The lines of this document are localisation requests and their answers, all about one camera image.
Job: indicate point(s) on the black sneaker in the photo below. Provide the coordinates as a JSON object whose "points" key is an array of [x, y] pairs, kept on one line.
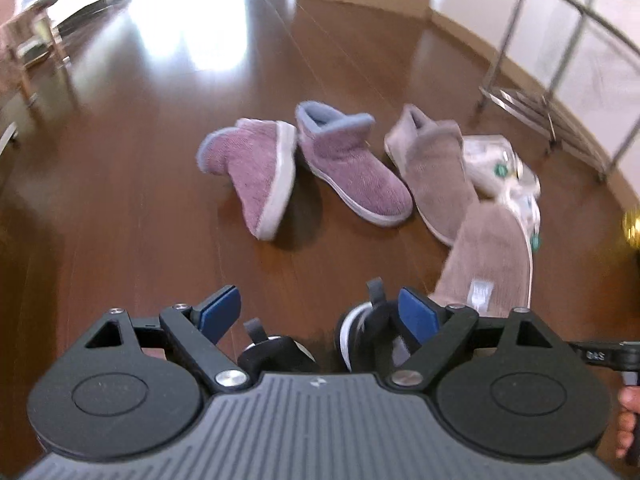
{"points": [[370, 330], [280, 352]]}

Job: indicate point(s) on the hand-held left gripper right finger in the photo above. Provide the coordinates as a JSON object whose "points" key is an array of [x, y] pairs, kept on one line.
{"points": [[417, 317]]}

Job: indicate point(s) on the grey plush ankle boot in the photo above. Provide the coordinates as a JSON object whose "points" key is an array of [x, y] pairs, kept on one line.
{"points": [[435, 175]]}

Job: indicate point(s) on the yellow oil bottle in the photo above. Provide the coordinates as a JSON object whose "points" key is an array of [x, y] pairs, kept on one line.
{"points": [[632, 230]]}

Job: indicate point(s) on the purple knit ankle boot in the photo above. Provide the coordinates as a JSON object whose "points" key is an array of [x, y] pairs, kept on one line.
{"points": [[250, 170], [350, 175]]}

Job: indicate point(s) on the metal corner rack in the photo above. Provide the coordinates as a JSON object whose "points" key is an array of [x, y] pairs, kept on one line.
{"points": [[552, 130]]}

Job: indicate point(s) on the chair with pink quilted cover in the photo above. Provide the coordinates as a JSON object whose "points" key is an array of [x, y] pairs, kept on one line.
{"points": [[22, 75]]}

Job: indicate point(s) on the grey plush boot with tag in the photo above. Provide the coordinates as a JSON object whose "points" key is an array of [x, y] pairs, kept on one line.
{"points": [[490, 250]]}

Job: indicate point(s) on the white sneaker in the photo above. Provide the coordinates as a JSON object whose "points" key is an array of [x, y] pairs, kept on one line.
{"points": [[527, 210], [482, 165]]}

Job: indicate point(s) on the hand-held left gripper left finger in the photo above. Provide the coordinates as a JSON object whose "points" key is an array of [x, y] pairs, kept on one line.
{"points": [[220, 311]]}

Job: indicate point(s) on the person's right hand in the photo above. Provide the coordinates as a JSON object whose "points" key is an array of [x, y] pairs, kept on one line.
{"points": [[629, 410]]}

